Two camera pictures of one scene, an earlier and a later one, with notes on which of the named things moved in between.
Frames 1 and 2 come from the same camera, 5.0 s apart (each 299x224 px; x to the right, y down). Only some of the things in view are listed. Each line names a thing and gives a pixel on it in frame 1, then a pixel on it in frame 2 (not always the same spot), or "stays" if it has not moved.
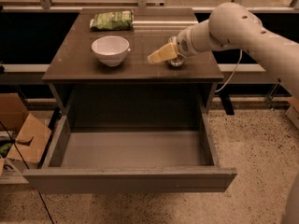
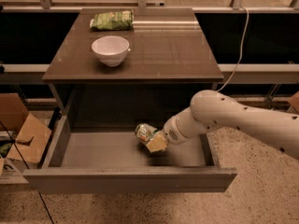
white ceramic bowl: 110,49 stays
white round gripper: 184,43 -> 171,132
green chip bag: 117,21 stays
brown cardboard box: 23,138 stays
